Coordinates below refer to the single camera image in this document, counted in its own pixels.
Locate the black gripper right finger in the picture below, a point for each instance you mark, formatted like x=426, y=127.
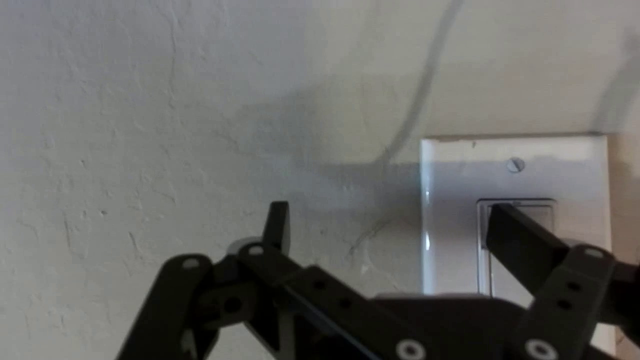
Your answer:
x=573, y=292

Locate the white rocker light switch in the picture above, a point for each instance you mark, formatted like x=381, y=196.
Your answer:
x=452, y=220

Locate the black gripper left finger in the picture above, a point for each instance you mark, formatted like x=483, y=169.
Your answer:
x=200, y=300

